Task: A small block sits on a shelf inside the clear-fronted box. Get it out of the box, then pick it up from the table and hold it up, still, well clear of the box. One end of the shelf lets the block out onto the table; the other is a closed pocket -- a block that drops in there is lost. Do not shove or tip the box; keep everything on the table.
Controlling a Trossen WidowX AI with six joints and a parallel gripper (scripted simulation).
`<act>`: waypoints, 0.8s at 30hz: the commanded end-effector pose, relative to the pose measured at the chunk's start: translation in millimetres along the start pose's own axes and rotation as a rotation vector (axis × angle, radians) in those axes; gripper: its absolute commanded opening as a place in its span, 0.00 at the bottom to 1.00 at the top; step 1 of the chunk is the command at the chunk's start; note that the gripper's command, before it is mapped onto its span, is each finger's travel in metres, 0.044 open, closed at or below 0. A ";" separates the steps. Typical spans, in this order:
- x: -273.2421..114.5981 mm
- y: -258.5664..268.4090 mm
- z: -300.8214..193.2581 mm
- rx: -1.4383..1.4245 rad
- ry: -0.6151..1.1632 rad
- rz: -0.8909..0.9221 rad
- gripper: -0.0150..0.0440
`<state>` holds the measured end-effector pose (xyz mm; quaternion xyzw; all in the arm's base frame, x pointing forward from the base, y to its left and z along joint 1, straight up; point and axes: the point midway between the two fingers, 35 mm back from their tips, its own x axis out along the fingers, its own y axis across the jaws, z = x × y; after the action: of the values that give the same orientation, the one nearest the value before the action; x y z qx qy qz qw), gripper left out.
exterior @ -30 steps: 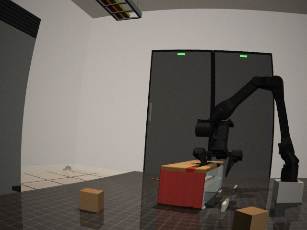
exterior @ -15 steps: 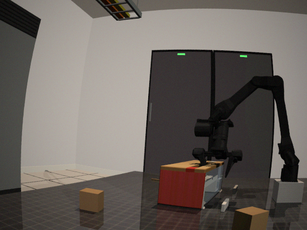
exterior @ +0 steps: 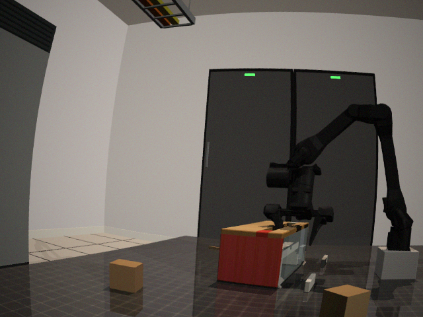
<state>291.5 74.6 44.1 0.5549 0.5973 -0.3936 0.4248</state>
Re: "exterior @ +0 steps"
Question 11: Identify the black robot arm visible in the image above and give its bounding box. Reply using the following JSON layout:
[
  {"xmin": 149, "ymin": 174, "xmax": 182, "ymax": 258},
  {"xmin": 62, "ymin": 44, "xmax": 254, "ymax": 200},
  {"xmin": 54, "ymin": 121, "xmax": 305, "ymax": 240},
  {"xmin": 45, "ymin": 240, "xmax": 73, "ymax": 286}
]
[{"xmin": 266, "ymin": 103, "xmax": 414, "ymax": 251}]

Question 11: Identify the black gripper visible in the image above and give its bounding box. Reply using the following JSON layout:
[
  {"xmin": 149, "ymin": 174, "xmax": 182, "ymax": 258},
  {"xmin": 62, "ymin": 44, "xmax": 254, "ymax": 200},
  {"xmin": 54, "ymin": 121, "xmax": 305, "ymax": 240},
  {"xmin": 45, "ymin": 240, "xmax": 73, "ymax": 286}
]
[{"xmin": 263, "ymin": 184, "xmax": 334, "ymax": 246}]

